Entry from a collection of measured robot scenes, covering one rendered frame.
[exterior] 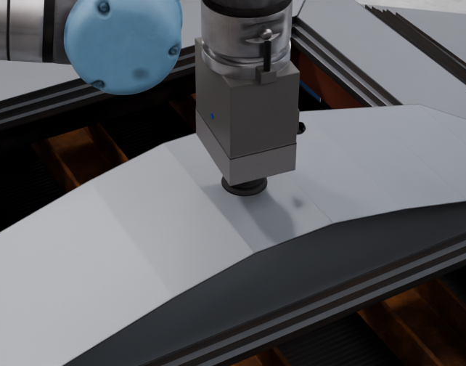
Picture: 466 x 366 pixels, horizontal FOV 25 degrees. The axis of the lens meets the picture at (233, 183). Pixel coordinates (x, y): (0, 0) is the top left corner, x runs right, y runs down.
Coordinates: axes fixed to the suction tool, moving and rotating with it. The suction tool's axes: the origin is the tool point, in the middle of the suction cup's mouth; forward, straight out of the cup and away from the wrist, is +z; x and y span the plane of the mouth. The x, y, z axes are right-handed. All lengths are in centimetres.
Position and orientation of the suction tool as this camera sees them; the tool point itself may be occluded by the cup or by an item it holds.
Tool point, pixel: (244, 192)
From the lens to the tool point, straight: 99.0
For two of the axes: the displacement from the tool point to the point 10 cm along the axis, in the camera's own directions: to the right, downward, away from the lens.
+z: -0.1, 7.8, 6.3
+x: -9.3, 2.3, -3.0
